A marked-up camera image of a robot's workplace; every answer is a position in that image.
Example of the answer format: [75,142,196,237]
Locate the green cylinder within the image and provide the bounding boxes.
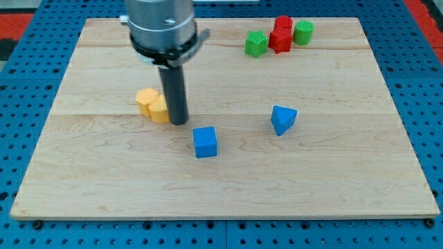
[293,20,314,46]

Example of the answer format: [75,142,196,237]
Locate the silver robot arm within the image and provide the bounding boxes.
[120,0,210,68]

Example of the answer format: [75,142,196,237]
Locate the red cylinder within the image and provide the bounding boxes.
[273,15,293,30]

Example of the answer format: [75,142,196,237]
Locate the green star block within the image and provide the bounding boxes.
[244,30,269,58]

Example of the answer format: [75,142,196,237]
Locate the yellow hexagon block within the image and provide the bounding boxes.
[136,88,160,118]

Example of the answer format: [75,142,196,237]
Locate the blue cube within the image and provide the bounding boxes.
[192,127,218,158]

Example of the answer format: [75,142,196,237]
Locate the red star block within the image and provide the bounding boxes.
[268,27,293,54]

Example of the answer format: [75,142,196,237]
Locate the wooden board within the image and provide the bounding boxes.
[10,17,440,221]

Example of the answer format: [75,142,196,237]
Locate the blue triangle block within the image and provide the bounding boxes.
[271,105,298,136]

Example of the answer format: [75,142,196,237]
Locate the yellow rounded block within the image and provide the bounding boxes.
[148,94,170,124]

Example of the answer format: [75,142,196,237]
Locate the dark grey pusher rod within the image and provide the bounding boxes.
[159,66,189,125]

